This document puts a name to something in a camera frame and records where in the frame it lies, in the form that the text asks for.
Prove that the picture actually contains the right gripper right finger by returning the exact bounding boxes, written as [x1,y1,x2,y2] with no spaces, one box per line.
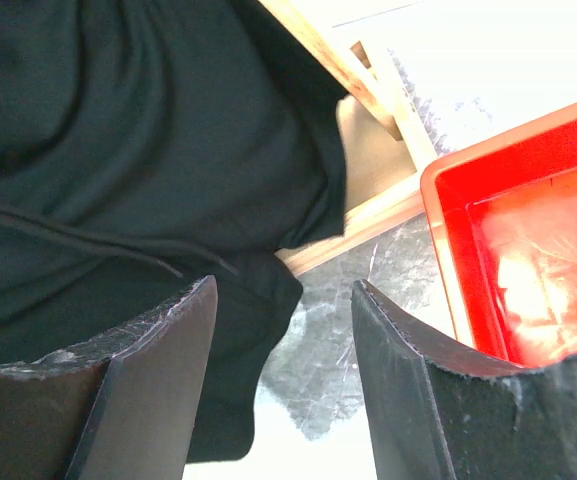
[351,280,577,479]

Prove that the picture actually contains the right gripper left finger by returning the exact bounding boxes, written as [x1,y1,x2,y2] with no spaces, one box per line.
[0,276,218,479]

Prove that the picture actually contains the black shorts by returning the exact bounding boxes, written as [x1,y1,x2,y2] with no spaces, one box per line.
[0,1,347,463]

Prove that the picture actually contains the red plastic tray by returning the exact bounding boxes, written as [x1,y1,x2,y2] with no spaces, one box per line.
[421,103,577,367]

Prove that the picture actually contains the wooden clothes rack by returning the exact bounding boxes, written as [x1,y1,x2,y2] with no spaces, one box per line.
[262,1,436,275]

